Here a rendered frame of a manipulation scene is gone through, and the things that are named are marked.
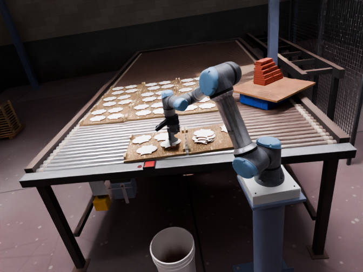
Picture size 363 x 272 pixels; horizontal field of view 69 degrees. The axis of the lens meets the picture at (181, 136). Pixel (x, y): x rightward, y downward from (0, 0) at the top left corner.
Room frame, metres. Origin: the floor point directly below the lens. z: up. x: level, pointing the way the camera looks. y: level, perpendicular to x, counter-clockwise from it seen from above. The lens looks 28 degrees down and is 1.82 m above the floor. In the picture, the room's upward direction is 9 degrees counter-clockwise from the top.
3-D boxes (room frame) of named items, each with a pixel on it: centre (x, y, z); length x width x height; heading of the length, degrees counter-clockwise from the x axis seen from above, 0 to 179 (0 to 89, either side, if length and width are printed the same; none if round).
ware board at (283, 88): (2.16, -0.82, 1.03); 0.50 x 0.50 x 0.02; 31
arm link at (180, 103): (1.48, -0.02, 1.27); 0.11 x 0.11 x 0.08; 34
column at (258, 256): (1.10, -0.42, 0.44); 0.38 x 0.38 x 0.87; 1
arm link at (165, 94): (1.55, 0.05, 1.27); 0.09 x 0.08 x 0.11; 34
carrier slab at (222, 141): (1.62, -0.24, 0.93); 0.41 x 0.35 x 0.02; 89
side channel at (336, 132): (3.33, -1.18, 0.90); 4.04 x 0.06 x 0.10; 174
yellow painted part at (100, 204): (1.43, 0.60, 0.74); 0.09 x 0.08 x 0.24; 84
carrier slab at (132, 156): (1.63, 0.18, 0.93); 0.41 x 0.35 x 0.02; 87
